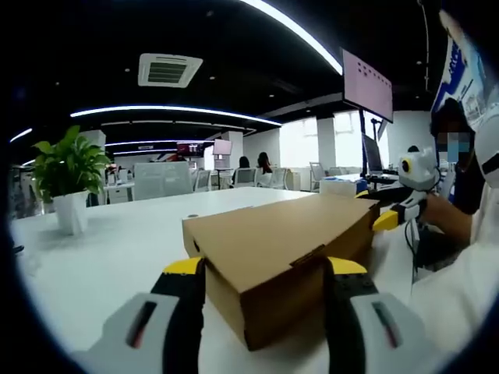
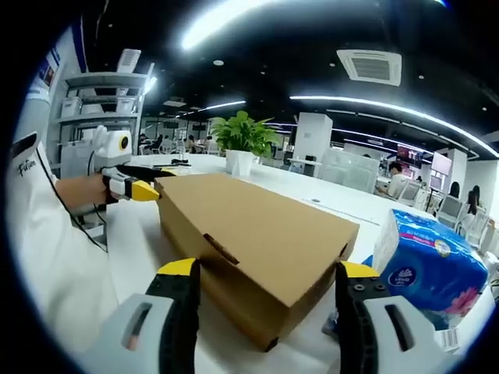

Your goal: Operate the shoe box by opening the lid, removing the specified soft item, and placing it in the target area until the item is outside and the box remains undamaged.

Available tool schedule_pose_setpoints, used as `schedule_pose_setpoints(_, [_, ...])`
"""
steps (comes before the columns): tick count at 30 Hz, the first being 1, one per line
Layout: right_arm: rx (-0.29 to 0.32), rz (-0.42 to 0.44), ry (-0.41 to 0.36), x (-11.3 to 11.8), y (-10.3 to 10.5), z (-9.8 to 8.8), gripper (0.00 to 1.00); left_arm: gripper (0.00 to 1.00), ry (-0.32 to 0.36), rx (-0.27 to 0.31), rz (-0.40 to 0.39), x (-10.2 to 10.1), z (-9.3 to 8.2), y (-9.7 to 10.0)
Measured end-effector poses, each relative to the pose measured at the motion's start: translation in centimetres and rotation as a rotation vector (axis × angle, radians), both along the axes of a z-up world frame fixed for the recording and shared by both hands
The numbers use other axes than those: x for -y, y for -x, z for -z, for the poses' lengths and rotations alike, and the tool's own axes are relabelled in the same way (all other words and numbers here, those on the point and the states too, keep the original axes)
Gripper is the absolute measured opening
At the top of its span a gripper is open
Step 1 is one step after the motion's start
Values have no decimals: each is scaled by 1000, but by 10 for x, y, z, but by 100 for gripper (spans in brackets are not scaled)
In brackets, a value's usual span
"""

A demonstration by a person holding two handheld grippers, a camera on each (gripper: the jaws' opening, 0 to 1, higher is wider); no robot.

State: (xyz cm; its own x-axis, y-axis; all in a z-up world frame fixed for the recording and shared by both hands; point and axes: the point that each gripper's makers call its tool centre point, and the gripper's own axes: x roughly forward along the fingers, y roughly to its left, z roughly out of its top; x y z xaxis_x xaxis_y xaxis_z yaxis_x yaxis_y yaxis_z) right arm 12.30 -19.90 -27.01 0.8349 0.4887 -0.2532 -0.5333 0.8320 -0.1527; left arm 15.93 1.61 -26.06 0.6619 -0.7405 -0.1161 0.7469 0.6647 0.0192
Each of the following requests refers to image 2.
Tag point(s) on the person's left hand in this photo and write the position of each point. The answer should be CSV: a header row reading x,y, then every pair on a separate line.
x,y
97,191

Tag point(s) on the white ribbed appliance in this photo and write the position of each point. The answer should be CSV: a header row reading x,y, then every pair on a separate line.
x,y
128,60

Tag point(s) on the white office chair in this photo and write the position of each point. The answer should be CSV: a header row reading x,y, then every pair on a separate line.
x,y
450,210
410,191

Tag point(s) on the dark wall television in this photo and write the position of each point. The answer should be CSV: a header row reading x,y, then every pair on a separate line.
x,y
409,156

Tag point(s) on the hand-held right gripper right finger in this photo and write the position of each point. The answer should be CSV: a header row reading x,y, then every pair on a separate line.
x,y
370,339

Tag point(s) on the brown cardboard shoe box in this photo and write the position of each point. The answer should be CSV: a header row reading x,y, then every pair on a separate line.
x,y
253,233

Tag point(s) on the person in white shirt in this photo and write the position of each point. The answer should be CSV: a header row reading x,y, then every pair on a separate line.
x,y
47,253

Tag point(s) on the green potted plant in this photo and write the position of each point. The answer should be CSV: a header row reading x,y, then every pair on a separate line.
x,y
243,136

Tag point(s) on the white medicine box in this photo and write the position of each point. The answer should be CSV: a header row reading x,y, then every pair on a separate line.
x,y
451,339

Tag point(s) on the blue wall poster board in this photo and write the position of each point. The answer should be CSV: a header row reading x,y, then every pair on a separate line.
x,y
50,70

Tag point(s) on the blue soft tissue pack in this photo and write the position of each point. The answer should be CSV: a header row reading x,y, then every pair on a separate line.
x,y
429,265

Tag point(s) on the curved ceiling light strip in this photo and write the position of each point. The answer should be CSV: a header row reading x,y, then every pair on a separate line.
x,y
390,109
226,21

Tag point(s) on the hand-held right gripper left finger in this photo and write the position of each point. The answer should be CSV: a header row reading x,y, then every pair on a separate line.
x,y
156,335

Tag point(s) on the translucent desk partition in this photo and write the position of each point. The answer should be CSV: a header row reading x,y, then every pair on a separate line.
x,y
349,171

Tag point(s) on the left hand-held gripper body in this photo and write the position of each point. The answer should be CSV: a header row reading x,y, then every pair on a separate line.
x,y
111,150

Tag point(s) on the small pink wall screen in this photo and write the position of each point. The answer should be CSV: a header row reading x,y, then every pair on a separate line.
x,y
440,163

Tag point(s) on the ceiling air conditioner vent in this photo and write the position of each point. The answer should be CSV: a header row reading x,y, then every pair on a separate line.
x,y
369,67

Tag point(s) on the grey storage shelf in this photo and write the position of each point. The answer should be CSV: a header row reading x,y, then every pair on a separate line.
x,y
101,80

